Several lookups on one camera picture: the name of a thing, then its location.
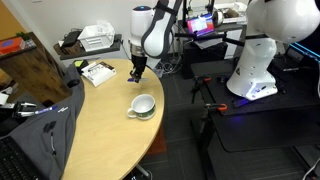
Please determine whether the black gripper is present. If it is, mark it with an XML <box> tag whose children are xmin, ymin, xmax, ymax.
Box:
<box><xmin>129</xmin><ymin>55</ymin><xmax>147</xmax><ymax>83</ymax></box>

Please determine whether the blue and white marker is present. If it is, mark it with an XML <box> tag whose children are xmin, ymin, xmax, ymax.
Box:
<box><xmin>127</xmin><ymin>78</ymin><xmax>149</xmax><ymax>83</ymax></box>

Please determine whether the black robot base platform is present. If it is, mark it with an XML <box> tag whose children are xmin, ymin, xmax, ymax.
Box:
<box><xmin>191</xmin><ymin>60</ymin><xmax>320</xmax><ymax>152</ymax></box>

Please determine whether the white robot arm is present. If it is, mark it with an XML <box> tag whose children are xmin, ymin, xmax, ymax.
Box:
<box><xmin>130</xmin><ymin>0</ymin><xmax>320</xmax><ymax>101</ymax></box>

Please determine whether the small blue marker on cloth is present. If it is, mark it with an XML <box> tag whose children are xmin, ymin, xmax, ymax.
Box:
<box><xmin>34</xmin><ymin>106</ymin><xmax>58</xmax><ymax>115</ymax></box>

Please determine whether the white green ceramic mug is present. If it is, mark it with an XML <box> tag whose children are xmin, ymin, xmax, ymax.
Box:
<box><xmin>127</xmin><ymin>94</ymin><xmax>156</xmax><ymax>120</ymax></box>

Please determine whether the white black cardboard box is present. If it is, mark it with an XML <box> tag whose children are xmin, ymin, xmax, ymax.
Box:
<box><xmin>81</xmin><ymin>61</ymin><xmax>116</xmax><ymax>87</ymax></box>

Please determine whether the white plastic tray printer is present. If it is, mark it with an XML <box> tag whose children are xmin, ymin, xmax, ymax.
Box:
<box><xmin>78</xmin><ymin>20</ymin><xmax>115</xmax><ymax>52</ymax></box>

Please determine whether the laptop with pink screen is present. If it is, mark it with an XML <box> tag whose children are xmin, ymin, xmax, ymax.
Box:
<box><xmin>187</xmin><ymin>14</ymin><xmax>215</xmax><ymax>37</ymax></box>

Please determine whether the brown wooden shelf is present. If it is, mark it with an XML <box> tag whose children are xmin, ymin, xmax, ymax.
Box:
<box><xmin>0</xmin><ymin>32</ymin><xmax>72</xmax><ymax>106</ymax></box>

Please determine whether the grey cloth jacket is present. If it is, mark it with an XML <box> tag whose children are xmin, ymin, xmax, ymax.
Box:
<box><xmin>9</xmin><ymin>65</ymin><xmax>85</xmax><ymax>180</ymax></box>

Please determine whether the black computer keyboard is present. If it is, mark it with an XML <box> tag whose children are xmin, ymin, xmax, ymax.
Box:
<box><xmin>0</xmin><ymin>137</ymin><xmax>42</xmax><ymax>180</ymax></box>

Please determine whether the orange handled clamp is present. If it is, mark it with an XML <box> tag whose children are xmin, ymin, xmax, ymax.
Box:
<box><xmin>194</xmin><ymin>76</ymin><xmax>212</xmax><ymax>83</ymax></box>
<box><xmin>204</xmin><ymin>103</ymin><xmax>228</xmax><ymax>111</ymax></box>

